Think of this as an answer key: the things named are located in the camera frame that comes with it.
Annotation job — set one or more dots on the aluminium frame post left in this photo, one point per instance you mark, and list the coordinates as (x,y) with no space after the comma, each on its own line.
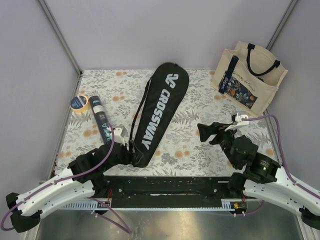
(58,33)

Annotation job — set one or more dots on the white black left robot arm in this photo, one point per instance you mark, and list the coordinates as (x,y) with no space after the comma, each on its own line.
(82,178)

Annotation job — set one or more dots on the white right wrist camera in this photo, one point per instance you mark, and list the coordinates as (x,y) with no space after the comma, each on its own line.
(238,121)

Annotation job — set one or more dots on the cream canvas tote bag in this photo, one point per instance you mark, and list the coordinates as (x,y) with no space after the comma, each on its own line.
(250,76)

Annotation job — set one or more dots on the aluminium frame post right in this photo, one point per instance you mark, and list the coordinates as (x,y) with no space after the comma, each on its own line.
(282,23)

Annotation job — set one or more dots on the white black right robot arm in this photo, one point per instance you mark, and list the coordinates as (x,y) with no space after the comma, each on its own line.
(259,176)

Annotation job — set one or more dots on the black Boka shuttlecock tube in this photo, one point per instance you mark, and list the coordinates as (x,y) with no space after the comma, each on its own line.
(100,118)

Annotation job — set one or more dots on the aluminium frame post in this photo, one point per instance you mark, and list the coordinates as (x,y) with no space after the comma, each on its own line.
(282,23)
(58,33)

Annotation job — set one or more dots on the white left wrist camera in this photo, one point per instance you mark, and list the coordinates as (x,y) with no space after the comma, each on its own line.
(118,138)

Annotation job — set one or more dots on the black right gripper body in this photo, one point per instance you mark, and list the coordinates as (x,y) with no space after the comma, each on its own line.
(225,144)

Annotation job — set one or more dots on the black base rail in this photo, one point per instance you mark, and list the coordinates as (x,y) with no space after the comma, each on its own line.
(165,193)

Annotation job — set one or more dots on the black Crossway racket cover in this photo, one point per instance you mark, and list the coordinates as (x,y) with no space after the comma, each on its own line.
(163,93)

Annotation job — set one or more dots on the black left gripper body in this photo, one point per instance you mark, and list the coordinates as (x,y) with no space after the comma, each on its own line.
(124,157)

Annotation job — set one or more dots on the yellow masking tape roll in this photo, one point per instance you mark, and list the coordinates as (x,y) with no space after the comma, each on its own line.
(79,104)

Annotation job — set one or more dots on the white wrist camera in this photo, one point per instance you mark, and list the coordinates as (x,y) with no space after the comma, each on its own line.
(238,121)
(118,138)

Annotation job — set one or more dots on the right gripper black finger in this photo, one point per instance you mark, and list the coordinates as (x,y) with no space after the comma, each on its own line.
(205,131)
(217,140)

